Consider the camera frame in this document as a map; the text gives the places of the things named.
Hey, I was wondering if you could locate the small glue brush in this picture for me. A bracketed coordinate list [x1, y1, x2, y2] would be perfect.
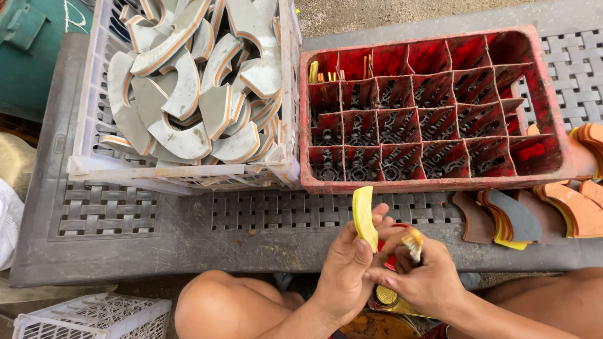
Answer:
[401, 228, 424, 264]

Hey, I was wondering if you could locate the person's left leg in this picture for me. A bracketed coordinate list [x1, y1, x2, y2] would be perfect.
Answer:
[174, 269, 307, 339]

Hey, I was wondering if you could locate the large white plastic crate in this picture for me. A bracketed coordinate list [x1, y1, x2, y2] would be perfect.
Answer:
[66, 0, 303, 196]

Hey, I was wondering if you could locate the tan sack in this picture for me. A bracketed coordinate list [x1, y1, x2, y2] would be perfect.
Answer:
[0, 132, 38, 203]

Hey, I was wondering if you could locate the pile of grey curved soles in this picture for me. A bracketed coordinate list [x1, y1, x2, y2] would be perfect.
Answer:
[98, 0, 283, 166]

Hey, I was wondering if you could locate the red tin lid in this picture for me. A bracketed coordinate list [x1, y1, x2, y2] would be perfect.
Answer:
[377, 223, 410, 273]

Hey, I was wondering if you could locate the person's right hand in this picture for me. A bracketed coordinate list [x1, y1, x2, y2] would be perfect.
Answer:
[365, 228, 468, 322]

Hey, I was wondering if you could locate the dark grey curved sole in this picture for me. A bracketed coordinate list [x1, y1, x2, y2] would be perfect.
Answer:
[485, 188, 543, 243]

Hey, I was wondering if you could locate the yellow curved rubber piece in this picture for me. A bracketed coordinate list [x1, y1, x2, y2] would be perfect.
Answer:
[352, 186, 379, 254]

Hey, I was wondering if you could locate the person's right leg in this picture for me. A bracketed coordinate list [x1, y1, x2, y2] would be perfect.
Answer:
[481, 267, 603, 339]

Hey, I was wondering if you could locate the red divided plastic crate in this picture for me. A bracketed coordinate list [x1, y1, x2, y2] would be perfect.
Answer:
[299, 25, 576, 195]

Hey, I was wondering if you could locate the gold glue tin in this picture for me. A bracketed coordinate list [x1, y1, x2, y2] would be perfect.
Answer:
[374, 285, 421, 317]

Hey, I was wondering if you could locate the bunch of orange strips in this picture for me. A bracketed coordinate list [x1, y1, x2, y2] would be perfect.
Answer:
[318, 54, 373, 85]

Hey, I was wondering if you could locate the rusty round tin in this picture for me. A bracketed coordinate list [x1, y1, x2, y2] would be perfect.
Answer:
[339, 311, 423, 339]

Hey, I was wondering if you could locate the person's leg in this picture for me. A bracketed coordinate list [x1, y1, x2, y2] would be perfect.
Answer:
[481, 267, 603, 339]
[174, 269, 307, 339]

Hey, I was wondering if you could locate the white sack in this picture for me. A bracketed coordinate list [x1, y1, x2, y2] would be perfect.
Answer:
[0, 178, 25, 272]

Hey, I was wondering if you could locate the person's left hand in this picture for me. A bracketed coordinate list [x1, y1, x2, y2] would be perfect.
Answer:
[313, 203, 396, 326]

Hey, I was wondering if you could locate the heap of orange curved soles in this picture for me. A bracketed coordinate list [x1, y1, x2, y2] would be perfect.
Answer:
[452, 121, 603, 251]

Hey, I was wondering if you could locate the small white plastic crate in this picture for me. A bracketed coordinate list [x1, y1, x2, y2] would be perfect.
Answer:
[12, 292, 172, 339]

